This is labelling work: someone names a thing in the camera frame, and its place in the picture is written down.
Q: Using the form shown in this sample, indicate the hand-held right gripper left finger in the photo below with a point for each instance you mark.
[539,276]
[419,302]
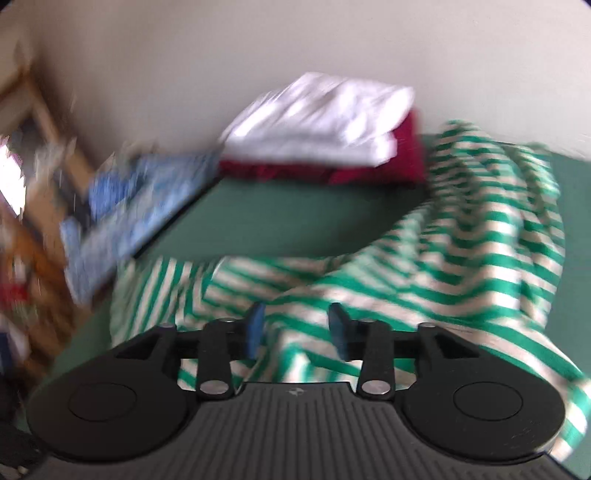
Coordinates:
[254,332]

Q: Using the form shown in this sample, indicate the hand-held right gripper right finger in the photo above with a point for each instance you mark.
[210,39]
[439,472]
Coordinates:
[339,334]

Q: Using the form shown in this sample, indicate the green white striped shirt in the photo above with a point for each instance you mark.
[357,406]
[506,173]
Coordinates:
[438,258]

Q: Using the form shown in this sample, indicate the green table cloth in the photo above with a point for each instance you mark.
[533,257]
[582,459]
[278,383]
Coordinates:
[286,217]

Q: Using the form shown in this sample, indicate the blue patterned towel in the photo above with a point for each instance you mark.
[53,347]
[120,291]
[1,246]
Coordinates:
[138,203]

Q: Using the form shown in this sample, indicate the white folded towel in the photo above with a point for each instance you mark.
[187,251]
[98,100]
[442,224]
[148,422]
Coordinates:
[314,150]

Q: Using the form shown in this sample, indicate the dark red folded sweater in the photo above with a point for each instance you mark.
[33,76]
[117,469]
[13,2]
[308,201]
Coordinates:
[406,157]

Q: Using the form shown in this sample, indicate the white folded shirt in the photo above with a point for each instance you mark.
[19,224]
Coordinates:
[323,106]

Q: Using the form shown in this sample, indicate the wooden furniture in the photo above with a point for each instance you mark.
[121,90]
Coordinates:
[32,138]

